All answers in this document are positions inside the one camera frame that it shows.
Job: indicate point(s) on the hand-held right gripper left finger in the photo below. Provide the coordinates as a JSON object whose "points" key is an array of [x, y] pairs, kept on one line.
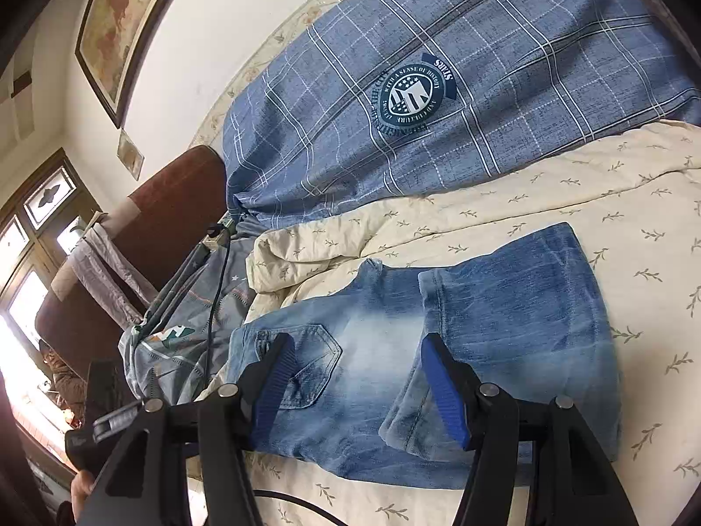
{"points": [[271, 389]]}

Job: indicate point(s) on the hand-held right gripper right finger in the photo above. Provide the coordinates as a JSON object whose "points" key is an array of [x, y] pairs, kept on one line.
{"points": [[446, 389]]}

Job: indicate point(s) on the faded blue denim pants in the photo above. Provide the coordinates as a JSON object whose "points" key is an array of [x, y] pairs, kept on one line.
{"points": [[520, 312]]}

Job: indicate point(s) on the person's left hand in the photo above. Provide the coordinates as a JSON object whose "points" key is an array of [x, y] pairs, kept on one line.
{"points": [[83, 486]]}

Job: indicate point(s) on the brown cloth bundle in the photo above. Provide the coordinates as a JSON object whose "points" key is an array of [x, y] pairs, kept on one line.
{"points": [[65, 383]]}

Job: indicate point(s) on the grey printed bedsheet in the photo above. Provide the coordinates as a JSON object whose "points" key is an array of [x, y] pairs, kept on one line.
{"points": [[180, 339]]}

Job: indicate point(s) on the grey hanging cloth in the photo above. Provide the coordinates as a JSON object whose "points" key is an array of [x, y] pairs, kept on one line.
{"points": [[109, 274]]}

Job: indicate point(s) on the wooden framed window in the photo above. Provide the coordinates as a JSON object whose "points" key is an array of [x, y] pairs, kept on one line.
{"points": [[22, 296]]}

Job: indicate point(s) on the white power strip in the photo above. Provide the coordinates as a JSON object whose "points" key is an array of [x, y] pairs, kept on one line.
{"points": [[211, 241]]}

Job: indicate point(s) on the cream leaf-print blanket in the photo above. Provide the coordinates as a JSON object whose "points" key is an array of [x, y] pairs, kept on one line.
{"points": [[602, 202]]}

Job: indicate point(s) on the blue plaid pillow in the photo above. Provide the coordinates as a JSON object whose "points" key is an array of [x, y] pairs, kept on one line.
{"points": [[493, 38]]}

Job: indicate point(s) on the small wall paper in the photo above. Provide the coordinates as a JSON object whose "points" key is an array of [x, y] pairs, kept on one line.
{"points": [[130, 153]]}

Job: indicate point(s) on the framed wall picture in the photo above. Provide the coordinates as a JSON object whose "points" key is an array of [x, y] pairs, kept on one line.
{"points": [[115, 27]]}

